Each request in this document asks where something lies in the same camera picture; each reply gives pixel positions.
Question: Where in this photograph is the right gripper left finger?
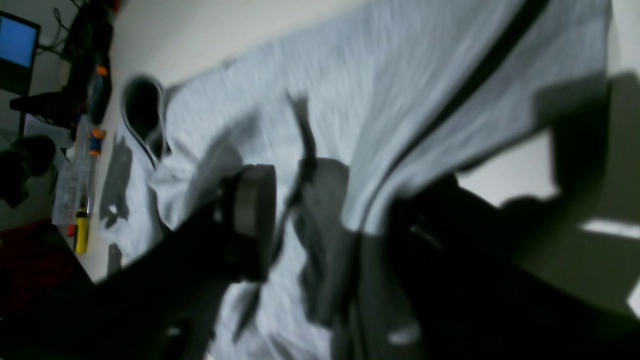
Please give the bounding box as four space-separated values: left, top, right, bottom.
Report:
1 164 277 360

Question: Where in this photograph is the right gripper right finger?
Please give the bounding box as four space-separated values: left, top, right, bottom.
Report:
358 175 639 360

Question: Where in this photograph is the grey T-shirt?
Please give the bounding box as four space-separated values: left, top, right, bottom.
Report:
99 0 611 360

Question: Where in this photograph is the blue monitor screen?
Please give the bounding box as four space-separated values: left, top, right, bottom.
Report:
0 11 41 96

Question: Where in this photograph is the yellow handled tool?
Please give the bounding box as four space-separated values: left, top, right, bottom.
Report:
74 209 89 255

